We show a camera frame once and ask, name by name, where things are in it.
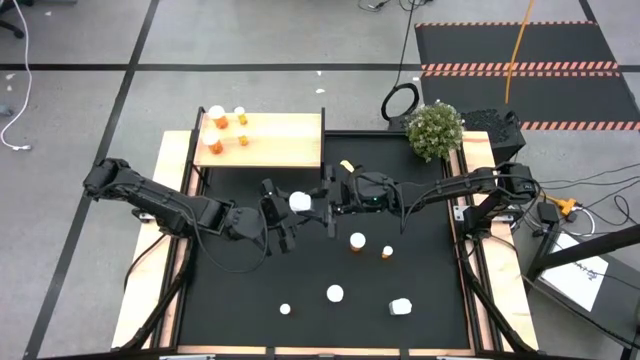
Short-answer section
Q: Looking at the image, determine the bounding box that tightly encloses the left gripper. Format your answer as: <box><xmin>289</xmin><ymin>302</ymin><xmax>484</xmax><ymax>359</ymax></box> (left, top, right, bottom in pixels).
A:
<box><xmin>227</xmin><ymin>178</ymin><xmax>307</xmax><ymax>256</ymax></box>

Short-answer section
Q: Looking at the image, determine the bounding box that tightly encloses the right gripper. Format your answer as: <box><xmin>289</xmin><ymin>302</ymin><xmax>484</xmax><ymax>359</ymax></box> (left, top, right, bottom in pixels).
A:
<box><xmin>298</xmin><ymin>167</ymin><xmax>404</xmax><ymax>239</ymax></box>

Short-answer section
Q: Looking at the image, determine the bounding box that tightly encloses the white Melatonin supplement bottle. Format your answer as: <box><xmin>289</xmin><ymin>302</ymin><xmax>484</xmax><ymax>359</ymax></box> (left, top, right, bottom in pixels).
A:
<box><xmin>388</xmin><ymin>297</ymin><xmax>414</xmax><ymax>317</ymax></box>
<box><xmin>288</xmin><ymin>190</ymin><xmax>313</xmax><ymax>214</ymax></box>

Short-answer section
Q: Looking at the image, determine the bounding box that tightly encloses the raised black shelf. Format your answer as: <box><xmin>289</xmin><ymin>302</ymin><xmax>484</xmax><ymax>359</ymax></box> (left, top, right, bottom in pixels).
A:
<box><xmin>192</xmin><ymin>105</ymin><xmax>327</xmax><ymax>190</ymax></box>

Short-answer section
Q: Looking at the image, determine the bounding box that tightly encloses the black table mat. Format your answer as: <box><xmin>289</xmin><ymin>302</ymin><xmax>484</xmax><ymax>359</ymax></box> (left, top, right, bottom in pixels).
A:
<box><xmin>177</xmin><ymin>130</ymin><xmax>475</xmax><ymax>351</ymax></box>

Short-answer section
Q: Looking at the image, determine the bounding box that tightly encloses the green potted plant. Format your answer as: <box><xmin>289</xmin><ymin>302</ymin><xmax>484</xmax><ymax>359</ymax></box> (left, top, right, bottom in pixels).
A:
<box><xmin>404</xmin><ymin>101</ymin><xmax>465</xmax><ymax>164</ymax></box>

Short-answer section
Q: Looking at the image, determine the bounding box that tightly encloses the black equipment box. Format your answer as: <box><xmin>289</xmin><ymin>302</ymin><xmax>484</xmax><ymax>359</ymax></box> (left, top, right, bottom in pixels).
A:
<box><xmin>458</xmin><ymin>107</ymin><xmax>528</xmax><ymax>165</ymax></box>

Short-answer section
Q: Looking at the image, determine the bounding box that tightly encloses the black power adapter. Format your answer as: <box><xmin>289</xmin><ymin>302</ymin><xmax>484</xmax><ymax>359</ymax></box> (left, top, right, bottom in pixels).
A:
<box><xmin>537</xmin><ymin>201</ymin><xmax>560</xmax><ymax>225</ymax></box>

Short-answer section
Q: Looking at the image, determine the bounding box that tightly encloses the black orange-striped floor mat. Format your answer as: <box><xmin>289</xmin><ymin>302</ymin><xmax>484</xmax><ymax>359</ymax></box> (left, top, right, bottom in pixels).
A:
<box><xmin>413</xmin><ymin>20</ymin><xmax>640</xmax><ymax>132</ymax></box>

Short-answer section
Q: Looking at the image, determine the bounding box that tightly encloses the orange power splitter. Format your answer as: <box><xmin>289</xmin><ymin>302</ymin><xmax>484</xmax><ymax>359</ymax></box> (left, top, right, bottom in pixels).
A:
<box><xmin>547</xmin><ymin>196</ymin><xmax>579</xmax><ymax>217</ymax></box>

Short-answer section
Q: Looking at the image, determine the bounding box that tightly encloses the white paper sheet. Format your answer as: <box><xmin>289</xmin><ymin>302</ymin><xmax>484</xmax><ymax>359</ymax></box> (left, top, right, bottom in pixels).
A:
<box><xmin>539</xmin><ymin>232</ymin><xmax>610</xmax><ymax>313</ymax></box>

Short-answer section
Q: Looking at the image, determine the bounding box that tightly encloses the black stand leg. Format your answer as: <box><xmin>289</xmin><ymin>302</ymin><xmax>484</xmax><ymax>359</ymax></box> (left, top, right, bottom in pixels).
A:
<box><xmin>524</xmin><ymin>223</ymin><xmax>640</xmax><ymax>281</ymax></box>

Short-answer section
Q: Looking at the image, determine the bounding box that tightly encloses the dark grey floor platform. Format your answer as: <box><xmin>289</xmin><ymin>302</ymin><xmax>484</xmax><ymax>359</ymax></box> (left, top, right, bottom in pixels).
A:
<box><xmin>522</xmin><ymin>230</ymin><xmax>640</xmax><ymax>351</ymax></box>

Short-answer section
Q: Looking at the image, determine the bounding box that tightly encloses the black office chair base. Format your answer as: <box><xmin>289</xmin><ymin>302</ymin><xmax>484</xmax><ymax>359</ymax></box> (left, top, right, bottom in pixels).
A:
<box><xmin>0</xmin><ymin>0</ymin><xmax>36</xmax><ymax>40</ymax></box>

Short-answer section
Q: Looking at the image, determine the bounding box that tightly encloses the black hanging coiled cable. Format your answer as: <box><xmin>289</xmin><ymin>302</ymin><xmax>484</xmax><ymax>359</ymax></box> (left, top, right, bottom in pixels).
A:
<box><xmin>379</xmin><ymin>0</ymin><xmax>422</xmax><ymax>123</ymax></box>

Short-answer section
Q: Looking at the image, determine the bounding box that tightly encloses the yellow hanging cable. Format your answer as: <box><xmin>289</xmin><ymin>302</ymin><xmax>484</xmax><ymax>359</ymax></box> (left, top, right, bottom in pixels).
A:
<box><xmin>503</xmin><ymin>0</ymin><xmax>536</xmax><ymax>105</ymax></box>

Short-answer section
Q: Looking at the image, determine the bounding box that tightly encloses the white floor cable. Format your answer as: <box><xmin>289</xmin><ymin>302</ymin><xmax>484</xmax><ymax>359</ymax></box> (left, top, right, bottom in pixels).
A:
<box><xmin>0</xmin><ymin>0</ymin><xmax>34</xmax><ymax>152</ymax></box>

